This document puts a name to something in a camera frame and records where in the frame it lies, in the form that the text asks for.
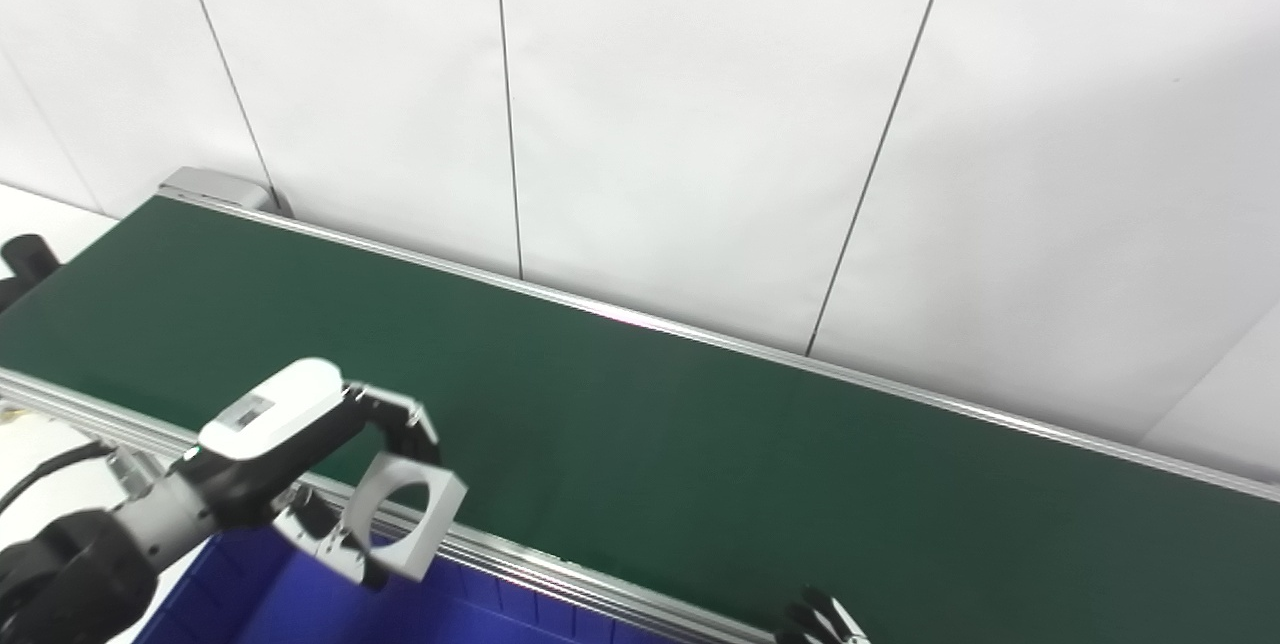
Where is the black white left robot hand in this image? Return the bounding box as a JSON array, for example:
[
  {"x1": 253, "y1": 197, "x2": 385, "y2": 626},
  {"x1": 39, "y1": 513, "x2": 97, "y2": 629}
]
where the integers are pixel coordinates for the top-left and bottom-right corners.
[{"x1": 180, "y1": 357, "x2": 442, "y2": 592}]

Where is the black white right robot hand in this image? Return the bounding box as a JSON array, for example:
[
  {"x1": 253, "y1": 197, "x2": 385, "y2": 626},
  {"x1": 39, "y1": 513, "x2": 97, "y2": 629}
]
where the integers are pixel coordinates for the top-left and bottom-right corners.
[{"x1": 773, "y1": 586, "x2": 871, "y2": 644}]

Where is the white square part round hole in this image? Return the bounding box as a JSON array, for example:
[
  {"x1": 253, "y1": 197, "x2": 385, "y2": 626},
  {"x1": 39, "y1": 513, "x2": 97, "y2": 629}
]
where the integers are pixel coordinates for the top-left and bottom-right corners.
[{"x1": 338, "y1": 451, "x2": 469, "y2": 583}]

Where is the blue plastic bin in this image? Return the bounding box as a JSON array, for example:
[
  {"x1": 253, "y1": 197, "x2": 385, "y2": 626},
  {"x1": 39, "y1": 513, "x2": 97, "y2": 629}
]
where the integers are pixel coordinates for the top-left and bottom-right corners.
[{"x1": 133, "y1": 524, "x2": 721, "y2": 644}]

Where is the grey conveyor end housing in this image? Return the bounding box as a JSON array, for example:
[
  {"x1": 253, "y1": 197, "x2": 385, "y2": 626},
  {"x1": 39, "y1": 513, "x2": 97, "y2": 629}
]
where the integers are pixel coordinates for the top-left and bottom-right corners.
[{"x1": 157, "y1": 167, "x2": 293, "y2": 218}]

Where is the black conveyor motor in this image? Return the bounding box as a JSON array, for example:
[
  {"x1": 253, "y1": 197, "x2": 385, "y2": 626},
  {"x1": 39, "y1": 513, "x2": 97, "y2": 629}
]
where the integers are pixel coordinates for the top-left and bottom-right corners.
[{"x1": 0, "y1": 234, "x2": 63, "y2": 317}]

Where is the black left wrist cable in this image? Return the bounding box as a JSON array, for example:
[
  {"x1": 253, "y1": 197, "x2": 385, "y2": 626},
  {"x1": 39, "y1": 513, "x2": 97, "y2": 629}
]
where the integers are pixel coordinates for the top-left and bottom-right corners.
[{"x1": 0, "y1": 439, "x2": 166, "y2": 517}]

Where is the green conveyor belt aluminium frame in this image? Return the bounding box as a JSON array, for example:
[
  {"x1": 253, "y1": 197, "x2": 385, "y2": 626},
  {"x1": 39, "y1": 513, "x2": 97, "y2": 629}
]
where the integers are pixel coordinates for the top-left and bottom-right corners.
[{"x1": 0, "y1": 192, "x2": 1280, "y2": 644}]

